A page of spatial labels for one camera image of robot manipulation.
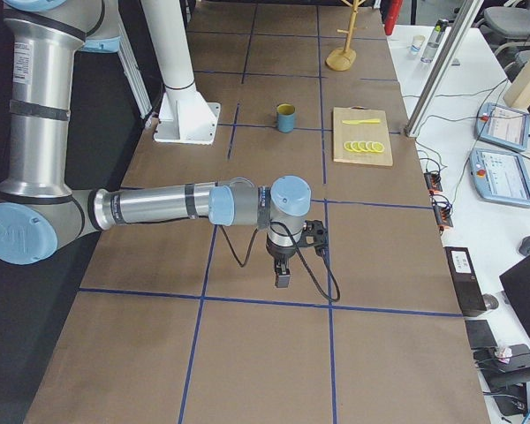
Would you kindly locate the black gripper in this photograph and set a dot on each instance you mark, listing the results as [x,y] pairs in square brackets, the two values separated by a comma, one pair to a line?
[279,255]

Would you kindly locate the dark green HOME mug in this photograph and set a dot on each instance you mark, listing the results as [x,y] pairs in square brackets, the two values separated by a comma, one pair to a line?
[285,117]

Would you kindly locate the wooden cup storage rack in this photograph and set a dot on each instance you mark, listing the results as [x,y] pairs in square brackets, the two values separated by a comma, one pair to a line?
[342,59]

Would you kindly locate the white paper cup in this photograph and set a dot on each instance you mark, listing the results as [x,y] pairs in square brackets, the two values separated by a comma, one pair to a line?
[417,44]

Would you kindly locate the bamboo cutting board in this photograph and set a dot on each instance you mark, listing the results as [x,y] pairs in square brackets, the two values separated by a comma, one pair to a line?
[343,133]

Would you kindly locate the orange power strip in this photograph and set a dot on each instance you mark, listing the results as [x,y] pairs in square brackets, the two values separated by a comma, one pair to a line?
[441,206]

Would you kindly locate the yellow plastic knife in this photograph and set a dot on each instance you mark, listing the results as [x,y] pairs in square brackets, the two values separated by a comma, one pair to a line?
[370,121]

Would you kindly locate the black box with label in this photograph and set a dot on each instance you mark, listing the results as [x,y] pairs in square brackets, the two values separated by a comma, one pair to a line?
[465,282]

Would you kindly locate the teach pendant near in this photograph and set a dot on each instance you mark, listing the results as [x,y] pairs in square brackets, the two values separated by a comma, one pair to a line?
[500,177]

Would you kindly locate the teach pendant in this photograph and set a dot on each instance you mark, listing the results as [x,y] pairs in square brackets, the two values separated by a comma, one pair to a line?
[500,177]
[503,126]

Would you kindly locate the black computer mouse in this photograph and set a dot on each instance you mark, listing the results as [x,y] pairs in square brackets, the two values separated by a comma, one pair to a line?
[524,247]

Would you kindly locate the teach pendant far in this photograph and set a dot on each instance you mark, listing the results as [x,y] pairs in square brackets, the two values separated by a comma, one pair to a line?
[503,126]

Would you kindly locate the clear water bottle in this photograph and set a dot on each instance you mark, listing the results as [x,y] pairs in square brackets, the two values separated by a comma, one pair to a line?
[434,41]

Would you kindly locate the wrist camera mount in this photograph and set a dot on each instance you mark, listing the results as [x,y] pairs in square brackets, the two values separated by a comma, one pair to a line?
[314,235]

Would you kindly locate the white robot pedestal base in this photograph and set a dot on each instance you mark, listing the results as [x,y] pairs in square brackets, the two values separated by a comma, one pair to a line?
[185,116]

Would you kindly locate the aluminium frame post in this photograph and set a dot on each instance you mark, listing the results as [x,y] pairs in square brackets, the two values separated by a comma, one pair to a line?
[461,25]

